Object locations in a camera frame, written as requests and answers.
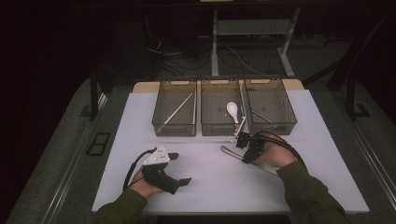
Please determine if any hand-held gripper black cable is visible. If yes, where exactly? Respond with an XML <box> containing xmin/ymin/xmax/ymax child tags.
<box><xmin>122</xmin><ymin>147</ymin><xmax>157</xmax><ymax>191</ymax></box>
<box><xmin>253</xmin><ymin>131</ymin><xmax>307</xmax><ymax>162</ymax></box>

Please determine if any person's left hand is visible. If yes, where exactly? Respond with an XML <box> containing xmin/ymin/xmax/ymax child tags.
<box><xmin>128</xmin><ymin>167</ymin><xmax>166</xmax><ymax>200</ymax></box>

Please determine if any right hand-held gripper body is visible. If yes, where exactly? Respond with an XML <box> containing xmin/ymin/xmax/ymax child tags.
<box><xmin>232</xmin><ymin>116</ymin><xmax>267</xmax><ymax>165</ymax></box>

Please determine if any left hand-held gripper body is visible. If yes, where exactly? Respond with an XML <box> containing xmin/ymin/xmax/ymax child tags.
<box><xmin>141</xmin><ymin>144</ymin><xmax>181</xmax><ymax>195</ymax></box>

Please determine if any white floor cable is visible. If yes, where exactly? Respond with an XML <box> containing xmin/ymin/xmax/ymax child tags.
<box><xmin>228</xmin><ymin>46</ymin><xmax>269</xmax><ymax>77</ymax></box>

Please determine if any person's right hand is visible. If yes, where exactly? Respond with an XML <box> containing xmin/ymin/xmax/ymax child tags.
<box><xmin>255</xmin><ymin>133</ymin><xmax>298</xmax><ymax>169</ymax></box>

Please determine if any white ceramic spoon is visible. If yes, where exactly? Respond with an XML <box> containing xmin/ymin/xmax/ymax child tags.
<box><xmin>226</xmin><ymin>101</ymin><xmax>241</xmax><ymax>124</ymax></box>

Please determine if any black metal stand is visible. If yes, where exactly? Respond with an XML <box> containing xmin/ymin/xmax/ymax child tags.
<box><xmin>78</xmin><ymin>66</ymin><xmax>108</xmax><ymax>122</ymax></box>
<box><xmin>344</xmin><ymin>74</ymin><xmax>372</xmax><ymax>121</ymax></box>

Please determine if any white table cover sheet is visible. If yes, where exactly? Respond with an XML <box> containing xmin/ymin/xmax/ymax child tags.
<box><xmin>92</xmin><ymin>89</ymin><xmax>371</xmax><ymax>215</ymax></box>

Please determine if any metal fork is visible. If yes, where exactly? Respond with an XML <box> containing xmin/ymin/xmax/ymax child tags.
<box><xmin>250</xmin><ymin>108</ymin><xmax>274</xmax><ymax>124</ymax></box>
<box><xmin>219</xmin><ymin>145</ymin><xmax>279</xmax><ymax>176</ymax></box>

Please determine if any white metal desk frame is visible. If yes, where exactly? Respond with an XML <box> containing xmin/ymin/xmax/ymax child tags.
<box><xmin>210</xmin><ymin>7</ymin><xmax>302</xmax><ymax>78</ymax></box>

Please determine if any bundle of black floor cables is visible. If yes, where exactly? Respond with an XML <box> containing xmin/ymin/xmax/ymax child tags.
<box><xmin>144</xmin><ymin>15</ymin><xmax>213</xmax><ymax>78</ymax></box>

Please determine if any brown translucent plastic basket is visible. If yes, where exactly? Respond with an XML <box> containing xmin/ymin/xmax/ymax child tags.
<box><xmin>243</xmin><ymin>77</ymin><xmax>298</xmax><ymax>136</ymax></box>
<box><xmin>151</xmin><ymin>78</ymin><xmax>198</xmax><ymax>137</ymax></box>
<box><xmin>200</xmin><ymin>77</ymin><xmax>247</xmax><ymax>137</ymax></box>

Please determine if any right hand-held gripper black cable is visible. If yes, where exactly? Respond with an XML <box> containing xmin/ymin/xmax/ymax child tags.
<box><xmin>253</xmin><ymin>131</ymin><xmax>307</xmax><ymax>162</ymax></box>

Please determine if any left hand-held gripper black cable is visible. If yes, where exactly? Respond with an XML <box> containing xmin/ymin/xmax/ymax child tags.
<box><xmin>122</xmin><ymin>147</ymin><xmax>157</xmax><ymax>191</ymax></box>

